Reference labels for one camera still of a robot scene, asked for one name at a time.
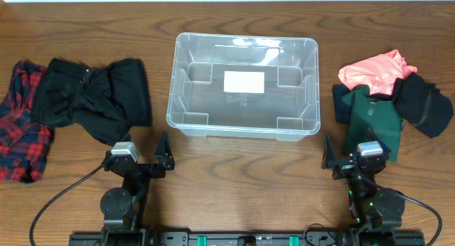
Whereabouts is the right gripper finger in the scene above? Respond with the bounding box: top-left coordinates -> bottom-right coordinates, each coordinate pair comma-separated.
321,134 -> 337,169
367,128 -> 391,155

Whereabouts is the pink garment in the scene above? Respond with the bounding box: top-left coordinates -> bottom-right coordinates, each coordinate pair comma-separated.
338,50 -> 418,95

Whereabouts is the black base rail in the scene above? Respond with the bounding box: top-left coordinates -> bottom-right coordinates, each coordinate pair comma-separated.
69,230 -> 425,246

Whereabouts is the dark navy garment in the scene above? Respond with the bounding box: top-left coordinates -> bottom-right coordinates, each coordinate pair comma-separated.
332,84 -> 352,124

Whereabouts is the white label in bin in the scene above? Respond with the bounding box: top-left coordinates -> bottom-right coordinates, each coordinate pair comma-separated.
223,71 -> 264,94

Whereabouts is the black garment with stripe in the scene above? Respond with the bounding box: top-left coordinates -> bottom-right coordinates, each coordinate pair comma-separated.
392,73 -> 454,138

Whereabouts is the red navy plaid shirt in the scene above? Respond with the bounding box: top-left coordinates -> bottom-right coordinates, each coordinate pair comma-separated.
1,60 -> 54,183

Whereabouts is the dark green garment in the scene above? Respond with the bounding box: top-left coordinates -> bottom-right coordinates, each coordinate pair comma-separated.
341,85 -> 403,162

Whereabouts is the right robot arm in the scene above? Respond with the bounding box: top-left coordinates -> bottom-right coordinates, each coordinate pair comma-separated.
321,129 -> 405,246

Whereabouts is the clear plastic storage bin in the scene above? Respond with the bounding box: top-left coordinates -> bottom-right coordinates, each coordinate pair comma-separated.
166,32 -> 321,141

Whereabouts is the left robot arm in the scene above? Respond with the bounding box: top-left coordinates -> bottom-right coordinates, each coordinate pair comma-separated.
98,132 -> 175,246

